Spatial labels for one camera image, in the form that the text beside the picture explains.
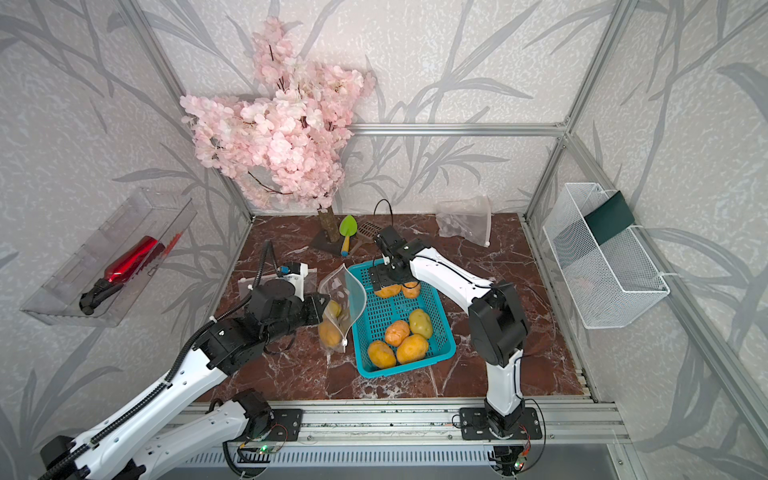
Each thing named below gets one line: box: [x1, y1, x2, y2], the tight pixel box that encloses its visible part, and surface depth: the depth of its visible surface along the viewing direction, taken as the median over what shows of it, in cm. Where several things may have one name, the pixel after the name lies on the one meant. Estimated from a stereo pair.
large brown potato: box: [396, 334, 428, 365], surface depth 82 cm
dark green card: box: [584, 190, 635, 246], surface depth 71 cm
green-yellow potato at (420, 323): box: [409, 308, 433, 339], surface depth 89 cm
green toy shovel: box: [339, 214, 358, 257], surface depth 118 cm
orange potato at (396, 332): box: [385, 320, 410, 347], surface depth 86 cm
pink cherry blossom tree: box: [180, 18, 375, 257], surface depth 72 cm
